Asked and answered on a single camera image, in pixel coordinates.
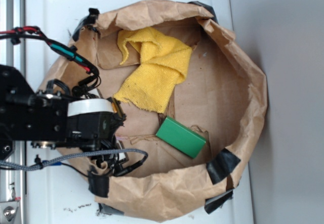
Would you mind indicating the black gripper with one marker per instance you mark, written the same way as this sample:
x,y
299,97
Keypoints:
x,y
92,121

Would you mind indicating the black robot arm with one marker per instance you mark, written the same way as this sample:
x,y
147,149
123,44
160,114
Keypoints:
x,y
57,117

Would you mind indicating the black tape piece right front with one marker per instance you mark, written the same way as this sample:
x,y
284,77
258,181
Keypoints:
x,y
97,183

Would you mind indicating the black tape piece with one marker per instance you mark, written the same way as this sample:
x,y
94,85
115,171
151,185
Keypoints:
x,y
97,183
220,169
207,7
87,22

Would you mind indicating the white plastic bin lid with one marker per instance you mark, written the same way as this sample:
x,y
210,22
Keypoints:
x,y
54,192

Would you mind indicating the green rectangular block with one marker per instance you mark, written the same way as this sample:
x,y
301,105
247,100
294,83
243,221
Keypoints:
x,y
180,137

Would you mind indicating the yellow microfiber cloth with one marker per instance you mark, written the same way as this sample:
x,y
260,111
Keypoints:
x,y
164,63

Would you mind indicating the brown paper bag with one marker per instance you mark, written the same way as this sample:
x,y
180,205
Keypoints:
x,y
224,98

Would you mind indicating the black tape piece right side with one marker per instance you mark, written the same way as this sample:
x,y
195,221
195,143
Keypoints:
x,y
87,22

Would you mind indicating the black tape piece left front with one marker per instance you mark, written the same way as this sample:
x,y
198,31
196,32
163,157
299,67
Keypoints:
x,y
220,169

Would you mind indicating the black tape piece far right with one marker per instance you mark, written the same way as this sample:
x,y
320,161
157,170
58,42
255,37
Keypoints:
x,y
207,7

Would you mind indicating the aluminium rail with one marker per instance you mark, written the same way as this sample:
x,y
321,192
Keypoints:
x,y
13,179

